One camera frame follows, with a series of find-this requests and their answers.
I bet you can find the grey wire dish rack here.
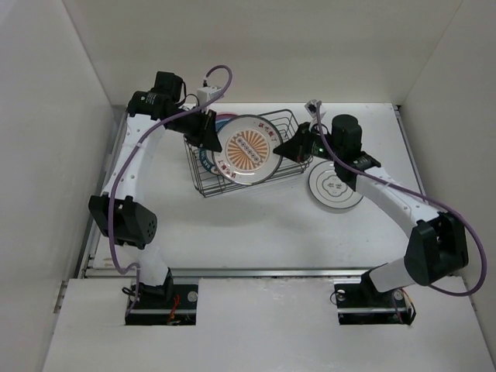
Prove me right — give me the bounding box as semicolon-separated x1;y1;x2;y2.
184;108;312;198

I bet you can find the blue plastic plate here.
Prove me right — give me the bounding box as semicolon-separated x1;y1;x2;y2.
215;119;232;132

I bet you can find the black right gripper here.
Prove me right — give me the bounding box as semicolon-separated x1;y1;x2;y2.
274;121;343;163

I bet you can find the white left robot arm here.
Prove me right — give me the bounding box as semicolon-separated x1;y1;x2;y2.
88;71;230;308

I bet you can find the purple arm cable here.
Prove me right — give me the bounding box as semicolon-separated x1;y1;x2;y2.
109;64;233;315
312;103;487;322

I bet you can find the pink plastic plate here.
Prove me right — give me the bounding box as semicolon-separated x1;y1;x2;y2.
216;112;237;121

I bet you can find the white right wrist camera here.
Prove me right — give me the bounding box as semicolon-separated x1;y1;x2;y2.
305;99;322;119

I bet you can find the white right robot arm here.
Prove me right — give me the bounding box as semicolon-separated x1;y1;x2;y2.
274;114;468;305

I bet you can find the clear glass plate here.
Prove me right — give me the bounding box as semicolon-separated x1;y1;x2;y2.
308;161;363;211

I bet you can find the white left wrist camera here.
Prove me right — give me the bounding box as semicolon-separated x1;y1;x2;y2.
196;80;224;105

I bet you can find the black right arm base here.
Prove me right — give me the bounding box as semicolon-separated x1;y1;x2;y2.
329;283;417;326

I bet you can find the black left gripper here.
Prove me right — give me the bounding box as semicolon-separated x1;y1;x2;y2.
167;105;222;152

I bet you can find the white plate green lettered rim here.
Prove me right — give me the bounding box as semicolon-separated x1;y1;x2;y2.
198;148;220;183

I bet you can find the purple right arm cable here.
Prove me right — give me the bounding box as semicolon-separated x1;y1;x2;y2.
312;103;487;322

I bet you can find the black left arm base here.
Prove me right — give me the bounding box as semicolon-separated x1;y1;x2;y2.
122;283;198;326

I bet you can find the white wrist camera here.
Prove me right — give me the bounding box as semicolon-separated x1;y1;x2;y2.
196;80;224;105
305;99;322;119

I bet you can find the white plate orange sunburst pattern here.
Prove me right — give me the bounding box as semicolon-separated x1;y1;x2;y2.
212;115;283;186

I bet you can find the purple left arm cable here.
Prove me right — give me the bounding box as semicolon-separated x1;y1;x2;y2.
109;64;233;315

